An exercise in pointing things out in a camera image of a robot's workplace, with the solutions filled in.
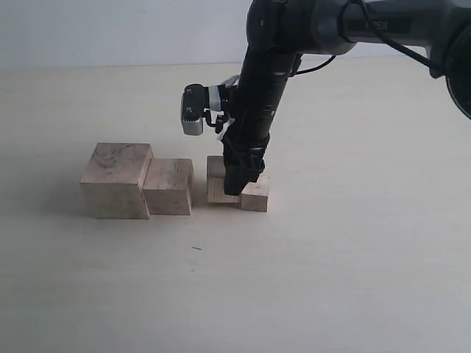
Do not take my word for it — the third largest wooden cube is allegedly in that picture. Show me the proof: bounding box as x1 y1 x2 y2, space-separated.
206 155 240 204

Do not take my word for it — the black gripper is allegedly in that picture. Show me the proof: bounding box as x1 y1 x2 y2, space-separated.
223 48 301 196

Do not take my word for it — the smallest wooden cube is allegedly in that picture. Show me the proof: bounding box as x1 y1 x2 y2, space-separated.
240 175 270 213

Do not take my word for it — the second largest wooden cube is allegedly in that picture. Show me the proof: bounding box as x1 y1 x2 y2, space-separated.
143 158 194 215

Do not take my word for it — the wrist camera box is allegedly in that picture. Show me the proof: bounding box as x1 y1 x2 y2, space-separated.
180 84 208 136

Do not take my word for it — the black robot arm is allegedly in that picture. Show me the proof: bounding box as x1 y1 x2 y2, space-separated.
222 0 470 196

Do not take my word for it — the black cable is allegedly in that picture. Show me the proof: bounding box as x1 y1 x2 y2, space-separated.
204 0 448 129

